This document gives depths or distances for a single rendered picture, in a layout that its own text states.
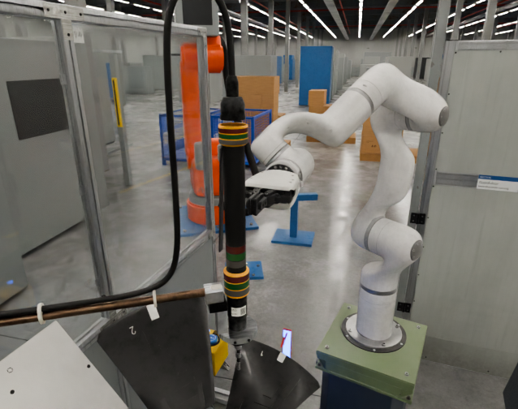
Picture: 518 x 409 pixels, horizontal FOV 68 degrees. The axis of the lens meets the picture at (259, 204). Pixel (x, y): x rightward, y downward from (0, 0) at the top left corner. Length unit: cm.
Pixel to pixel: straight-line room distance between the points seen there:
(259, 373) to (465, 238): 178
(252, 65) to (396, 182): 1015
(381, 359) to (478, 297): 144
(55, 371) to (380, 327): 96
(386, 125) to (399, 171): 14
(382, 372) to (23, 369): 96
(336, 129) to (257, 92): 766
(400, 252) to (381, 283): 15
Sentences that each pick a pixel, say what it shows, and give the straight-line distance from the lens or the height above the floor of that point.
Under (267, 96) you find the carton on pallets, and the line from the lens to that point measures 856.
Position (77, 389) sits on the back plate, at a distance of 97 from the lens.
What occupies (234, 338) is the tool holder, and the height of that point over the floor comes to 146.
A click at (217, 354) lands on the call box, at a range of 128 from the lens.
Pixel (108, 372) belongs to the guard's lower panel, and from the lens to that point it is 170.
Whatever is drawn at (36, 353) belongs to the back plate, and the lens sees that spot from 96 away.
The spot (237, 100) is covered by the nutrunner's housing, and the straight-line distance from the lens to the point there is 55.
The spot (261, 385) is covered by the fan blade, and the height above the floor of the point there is 119.
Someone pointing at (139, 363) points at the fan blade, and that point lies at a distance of 83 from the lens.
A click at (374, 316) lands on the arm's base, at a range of 137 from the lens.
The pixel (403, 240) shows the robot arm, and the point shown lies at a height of 141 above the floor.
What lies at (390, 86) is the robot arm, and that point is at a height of 184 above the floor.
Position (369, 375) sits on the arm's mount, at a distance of 135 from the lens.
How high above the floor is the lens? 190
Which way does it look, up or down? 21 degrees down
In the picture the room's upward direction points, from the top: straight up
